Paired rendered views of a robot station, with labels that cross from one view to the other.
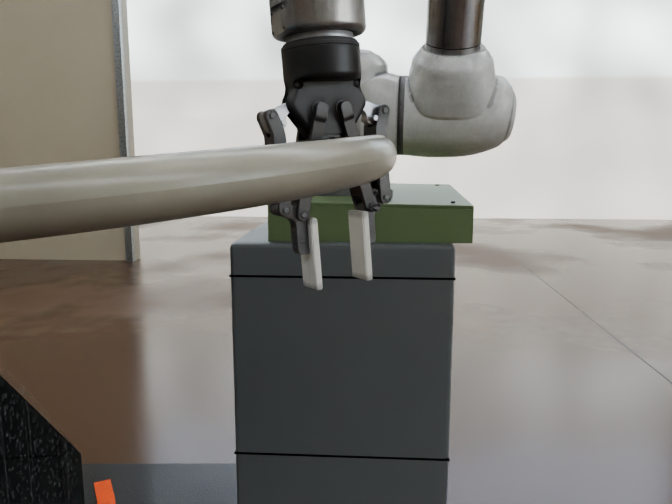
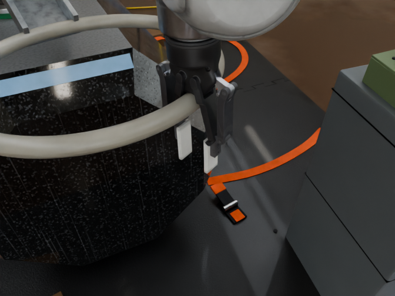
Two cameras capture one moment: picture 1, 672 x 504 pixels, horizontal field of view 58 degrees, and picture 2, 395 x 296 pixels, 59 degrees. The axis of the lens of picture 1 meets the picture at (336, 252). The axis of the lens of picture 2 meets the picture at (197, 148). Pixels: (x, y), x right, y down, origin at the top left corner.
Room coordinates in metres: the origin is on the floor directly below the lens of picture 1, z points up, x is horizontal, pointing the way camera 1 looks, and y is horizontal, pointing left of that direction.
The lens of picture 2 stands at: (0.44, -0.39, 1.27)
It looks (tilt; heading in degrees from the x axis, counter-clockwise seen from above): 44 degrees down; 67
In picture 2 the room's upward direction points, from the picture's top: straight up
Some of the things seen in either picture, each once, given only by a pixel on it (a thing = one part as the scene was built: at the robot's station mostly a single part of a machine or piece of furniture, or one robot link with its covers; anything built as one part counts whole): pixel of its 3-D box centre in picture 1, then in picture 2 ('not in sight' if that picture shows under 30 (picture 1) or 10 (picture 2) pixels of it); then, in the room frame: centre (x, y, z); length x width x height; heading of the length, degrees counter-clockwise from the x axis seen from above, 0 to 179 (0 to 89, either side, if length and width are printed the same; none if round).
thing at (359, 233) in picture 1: (360, 244); (210, 152); (0.62, -0.02, 0.87); 0.03 x 0.01 x 0.07; 29
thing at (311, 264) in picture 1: (310, 253); (184, 140); (0.59, 0.03, 0.86); 0.03 x 0.01 x 0.07; 29
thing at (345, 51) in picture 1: (323, 90); (194, 63); (0.60, 0.01, 1.02); 0.08 x 0.07 x 0.09; 119
